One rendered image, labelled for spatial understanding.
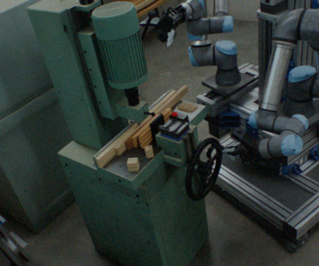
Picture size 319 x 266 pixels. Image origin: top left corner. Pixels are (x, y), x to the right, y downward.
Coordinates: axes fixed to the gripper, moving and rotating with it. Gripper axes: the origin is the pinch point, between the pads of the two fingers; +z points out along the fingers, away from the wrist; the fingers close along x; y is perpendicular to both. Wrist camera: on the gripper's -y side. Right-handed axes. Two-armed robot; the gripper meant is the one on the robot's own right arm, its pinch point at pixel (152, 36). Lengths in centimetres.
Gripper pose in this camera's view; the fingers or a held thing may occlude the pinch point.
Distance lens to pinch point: 170.0
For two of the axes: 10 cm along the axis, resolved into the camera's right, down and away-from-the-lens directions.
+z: -5.8, 5.6, -5.9
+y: 3.2, -5.2, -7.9
